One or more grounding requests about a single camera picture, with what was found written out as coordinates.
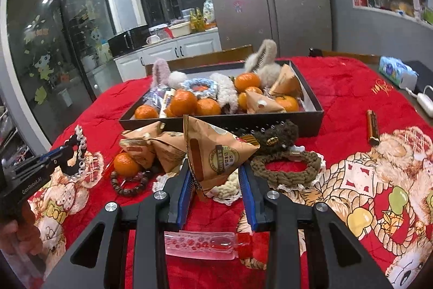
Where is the cream crochet scrunchie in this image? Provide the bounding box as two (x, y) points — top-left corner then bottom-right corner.
(203, 170), (244, 206)

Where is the black microwave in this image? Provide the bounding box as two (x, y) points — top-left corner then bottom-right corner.
(107, 25), (150, 57)

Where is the white lace scrunchie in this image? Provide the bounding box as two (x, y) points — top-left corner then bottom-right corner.
(152, 172), (180, 193)

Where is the blue white scrunchie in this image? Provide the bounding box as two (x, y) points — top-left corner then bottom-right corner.
(179, 78), (219, 98)

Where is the storage rack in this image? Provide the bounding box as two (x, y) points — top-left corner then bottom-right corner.
(0, 99), (38, 174)

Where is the white pompom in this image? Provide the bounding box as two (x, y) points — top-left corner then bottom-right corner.
(168, 70), (186, 90)

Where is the person's left hand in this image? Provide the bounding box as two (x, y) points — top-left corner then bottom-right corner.
(0, 208), (45, 280)

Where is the red printed blanket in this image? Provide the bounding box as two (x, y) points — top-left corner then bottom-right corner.
(27, 55), (433, 289)

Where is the dark cardboard box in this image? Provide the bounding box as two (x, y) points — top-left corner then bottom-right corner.
(118, 59), (324, 138)

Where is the white fluffy scrunchie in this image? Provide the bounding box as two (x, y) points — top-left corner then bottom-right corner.
(210, 73), (239, 114)

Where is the green white box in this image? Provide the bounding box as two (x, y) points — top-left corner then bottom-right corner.
(419, 0), (433, 25)

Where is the plastic bag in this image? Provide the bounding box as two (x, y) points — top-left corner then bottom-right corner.
(202, 0), (217, 25)

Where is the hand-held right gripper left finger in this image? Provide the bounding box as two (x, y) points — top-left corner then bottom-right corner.
(41, 158), (194, 289)

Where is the white kitchen cabinet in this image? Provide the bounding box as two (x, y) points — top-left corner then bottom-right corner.
(113, 28), (222, 83)

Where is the cream plastic basin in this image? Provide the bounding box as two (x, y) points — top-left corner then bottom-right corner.
(168, 21), (192, 37)

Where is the clear bottle with red cap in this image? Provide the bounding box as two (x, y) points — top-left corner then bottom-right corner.
(164, 231), (254, 267)

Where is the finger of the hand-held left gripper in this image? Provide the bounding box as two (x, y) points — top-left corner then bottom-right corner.
(20, 157), (73, 174)
(15, 145), (77, 168)

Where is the dark brown fluffy scrunchie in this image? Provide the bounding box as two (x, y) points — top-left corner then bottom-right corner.
(237, 120), (300, 154)

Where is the clear plastic container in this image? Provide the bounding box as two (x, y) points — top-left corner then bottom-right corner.
(149, 24), (170, 41)

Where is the blue silver tube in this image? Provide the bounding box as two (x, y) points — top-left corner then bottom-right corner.
(142, 87), (170, 107)

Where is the black laptop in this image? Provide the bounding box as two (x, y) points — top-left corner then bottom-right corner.
(404, 60), (433, 93)

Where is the olive knitted scrunchie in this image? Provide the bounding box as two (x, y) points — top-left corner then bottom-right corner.
(250, 150), (327, 187)

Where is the yellow bag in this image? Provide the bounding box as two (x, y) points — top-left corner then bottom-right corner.
(391, 1), (415, 17)

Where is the beige fluffy hair clip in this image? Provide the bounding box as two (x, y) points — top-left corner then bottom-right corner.
(244, 38), (283, 90)

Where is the pink fluffy hair clip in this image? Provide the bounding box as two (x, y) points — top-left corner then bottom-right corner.
(150, 59), (171, 90)

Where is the white charger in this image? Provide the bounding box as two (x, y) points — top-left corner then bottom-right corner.
(406, 87), (433, 118)

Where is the blue tissue pack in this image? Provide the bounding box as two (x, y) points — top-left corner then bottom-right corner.
(379, 56), (418, 90)

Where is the glass sliding door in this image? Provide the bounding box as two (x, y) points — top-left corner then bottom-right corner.
(7, 0), (116, 145)

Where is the black white beaded scrunchie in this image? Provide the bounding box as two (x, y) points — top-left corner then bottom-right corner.
(60, 125), (88, 178)

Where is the wooden chair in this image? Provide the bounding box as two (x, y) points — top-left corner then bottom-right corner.
(145, 44), (254, 76)
(321, 50), (381, 65)

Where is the round label triangular paper packet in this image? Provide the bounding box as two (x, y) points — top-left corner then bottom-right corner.
(183, 115), (261, 195)

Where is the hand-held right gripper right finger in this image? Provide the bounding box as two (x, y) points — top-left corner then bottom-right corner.
(238, 164), (395, 289)

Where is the brown bead bracelet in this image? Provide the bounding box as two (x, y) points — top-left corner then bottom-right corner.
(110, 170), (153, 197)

